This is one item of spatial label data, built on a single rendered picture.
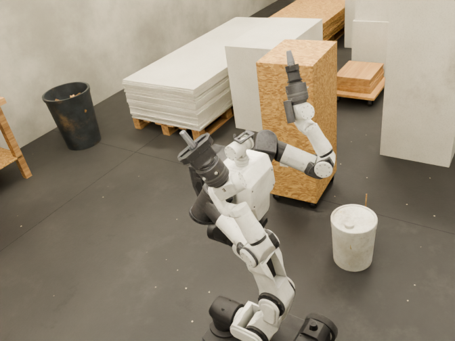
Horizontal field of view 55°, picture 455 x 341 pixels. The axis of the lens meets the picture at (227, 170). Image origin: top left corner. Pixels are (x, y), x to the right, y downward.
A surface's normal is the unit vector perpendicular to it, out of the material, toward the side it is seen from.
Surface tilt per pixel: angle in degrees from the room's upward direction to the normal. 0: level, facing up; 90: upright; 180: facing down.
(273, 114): 90
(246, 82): 90
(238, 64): 90
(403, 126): 90
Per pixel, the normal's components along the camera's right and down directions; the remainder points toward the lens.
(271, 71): -0.50, 0.54
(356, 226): -0.14, -0.83
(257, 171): 0.49, -0.44
